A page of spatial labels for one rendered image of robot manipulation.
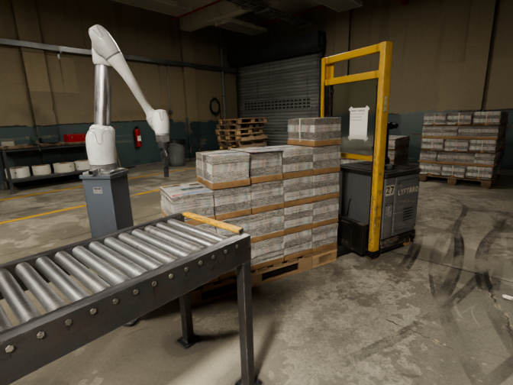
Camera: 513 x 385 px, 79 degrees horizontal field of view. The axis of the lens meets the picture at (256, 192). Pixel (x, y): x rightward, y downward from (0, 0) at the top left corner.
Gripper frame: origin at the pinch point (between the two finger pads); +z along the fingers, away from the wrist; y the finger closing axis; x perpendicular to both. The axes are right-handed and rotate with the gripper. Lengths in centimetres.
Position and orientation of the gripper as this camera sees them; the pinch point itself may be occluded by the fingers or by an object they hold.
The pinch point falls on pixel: (166, 172)
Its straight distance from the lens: 222.1
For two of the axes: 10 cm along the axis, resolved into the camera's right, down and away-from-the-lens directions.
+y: -4.9, -1.9, 8.5
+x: -8.7, 1.4, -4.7
